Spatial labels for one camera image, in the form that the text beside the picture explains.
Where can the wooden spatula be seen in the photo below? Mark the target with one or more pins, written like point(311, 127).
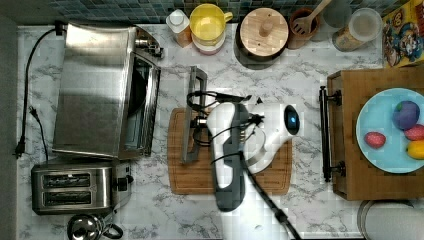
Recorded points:
point(303, 25)

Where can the cereal filled glass jar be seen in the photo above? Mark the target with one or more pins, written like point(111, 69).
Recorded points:
point(365, 25)

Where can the yellow plastic cup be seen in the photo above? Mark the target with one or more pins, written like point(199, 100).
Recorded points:
point(208, 23)

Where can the stainless steel kettle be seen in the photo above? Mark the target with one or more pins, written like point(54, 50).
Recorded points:
point(92, 227)

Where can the red toy fruit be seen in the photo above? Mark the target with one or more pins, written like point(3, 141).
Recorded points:
point(415, 133)

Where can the wooden drawer box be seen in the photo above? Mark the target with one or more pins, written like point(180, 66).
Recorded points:
point(341, 101)

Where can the silver two-slot toaster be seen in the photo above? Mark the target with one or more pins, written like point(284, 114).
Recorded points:
point(87, 187)

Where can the empty clear glass jar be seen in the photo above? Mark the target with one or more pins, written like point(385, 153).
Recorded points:
point(335, 16)

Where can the pink toy fruit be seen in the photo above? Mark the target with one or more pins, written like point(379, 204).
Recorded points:
point(375, 139)

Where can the yellow toy lemon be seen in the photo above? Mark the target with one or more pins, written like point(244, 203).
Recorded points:
point(415, 149)

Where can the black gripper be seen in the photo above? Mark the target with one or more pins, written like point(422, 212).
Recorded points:
point(198, 122)

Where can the light blue plate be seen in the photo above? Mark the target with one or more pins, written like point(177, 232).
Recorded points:
point(376, 116)

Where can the purple toy fruit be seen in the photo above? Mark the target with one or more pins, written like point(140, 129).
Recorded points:
point(405, 115)

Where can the Cap'n Crunch cereal box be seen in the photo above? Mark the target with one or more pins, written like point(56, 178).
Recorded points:
point(403, 36)

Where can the pink bowl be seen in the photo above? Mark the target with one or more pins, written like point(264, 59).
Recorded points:
point(209, 50)

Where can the bamboo cutting board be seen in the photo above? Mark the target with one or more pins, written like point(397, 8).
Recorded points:
point(196, 177)

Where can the white cap spice bottle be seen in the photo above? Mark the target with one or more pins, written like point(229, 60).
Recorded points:
point(179, 24)

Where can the brown utensil holder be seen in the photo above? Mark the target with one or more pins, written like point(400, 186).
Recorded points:
point(298, 38)

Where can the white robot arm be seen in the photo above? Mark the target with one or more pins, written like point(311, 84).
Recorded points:
point(244, 139)

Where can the oven door with handle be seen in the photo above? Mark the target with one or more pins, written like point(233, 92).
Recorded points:
point(194, 113)

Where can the black canister with wooden lid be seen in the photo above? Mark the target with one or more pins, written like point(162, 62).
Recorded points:
point(260, 38)

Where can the stainless steel toaster oven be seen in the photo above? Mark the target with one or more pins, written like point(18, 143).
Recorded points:
point(108, 92)

